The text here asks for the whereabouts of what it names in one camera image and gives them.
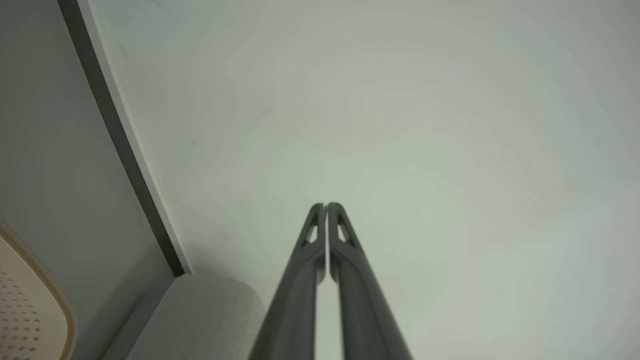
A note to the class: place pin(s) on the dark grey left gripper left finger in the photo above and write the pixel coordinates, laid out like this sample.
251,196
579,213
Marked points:
295,300

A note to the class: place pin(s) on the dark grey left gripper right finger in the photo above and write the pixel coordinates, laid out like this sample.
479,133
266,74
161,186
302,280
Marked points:
365,305

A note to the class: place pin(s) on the white perforated laundry basket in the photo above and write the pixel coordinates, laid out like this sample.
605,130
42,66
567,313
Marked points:
27,310

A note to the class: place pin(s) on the grey fabric cushion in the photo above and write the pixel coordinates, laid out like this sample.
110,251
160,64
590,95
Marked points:
190,320

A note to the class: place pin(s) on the dark skirting board strip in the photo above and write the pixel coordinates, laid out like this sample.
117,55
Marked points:
125,135

